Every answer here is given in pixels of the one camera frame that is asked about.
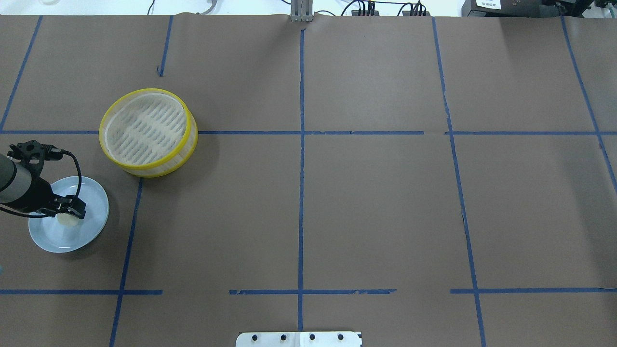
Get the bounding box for light blue plate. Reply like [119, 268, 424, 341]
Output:
[28, 176, 109, 253]

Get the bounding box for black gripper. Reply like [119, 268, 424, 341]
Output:
[7, 177, 86, 220]

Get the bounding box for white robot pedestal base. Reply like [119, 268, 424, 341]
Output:
[235, 331, 363, 347]

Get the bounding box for aluminium frame post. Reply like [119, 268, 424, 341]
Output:
[288, 0, 314, 22]

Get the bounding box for white steamed bun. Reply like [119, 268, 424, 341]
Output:
[55, 214, 83, 227]

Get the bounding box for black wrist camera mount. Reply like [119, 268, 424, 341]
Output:
[7, 140, 49, 172]

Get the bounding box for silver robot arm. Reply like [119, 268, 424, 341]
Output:
[0, 150, 87, 220]

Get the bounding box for yellow round steamer basket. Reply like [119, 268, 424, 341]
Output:
[98, 88, 199, 178]

